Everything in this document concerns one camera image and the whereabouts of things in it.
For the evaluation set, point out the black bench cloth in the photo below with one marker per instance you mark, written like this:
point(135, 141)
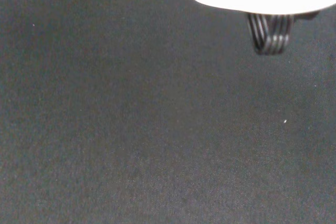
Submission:
point(131, 119)

